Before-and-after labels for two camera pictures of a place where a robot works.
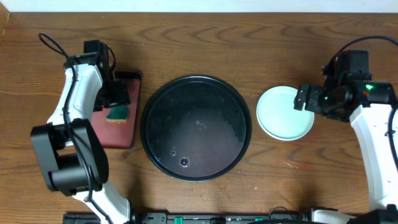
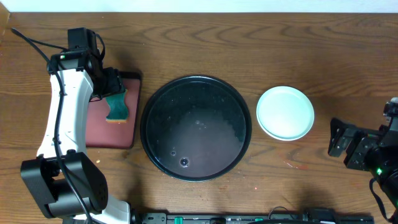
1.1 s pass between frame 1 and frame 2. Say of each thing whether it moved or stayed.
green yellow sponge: stayed
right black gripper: moved
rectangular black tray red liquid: stayed
